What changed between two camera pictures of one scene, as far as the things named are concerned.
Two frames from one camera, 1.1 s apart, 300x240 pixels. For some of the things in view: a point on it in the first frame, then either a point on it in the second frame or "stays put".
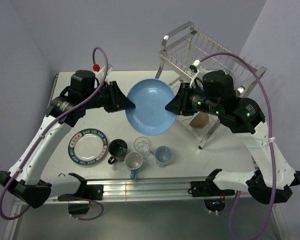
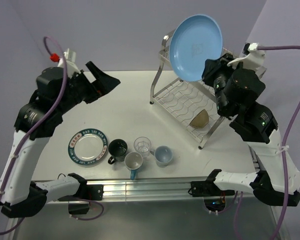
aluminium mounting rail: (144, 187) stays put
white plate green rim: (87, 146) stays put
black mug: (117, 148) stays put
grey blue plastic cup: (163, 154) stays put
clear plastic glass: (142, 144) stays put
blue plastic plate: (150, 97) -> (194, 39)
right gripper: (179, 105) -> (212, 66)
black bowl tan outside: (201, 120) stays put
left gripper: (118, 101) -> (103, 84)
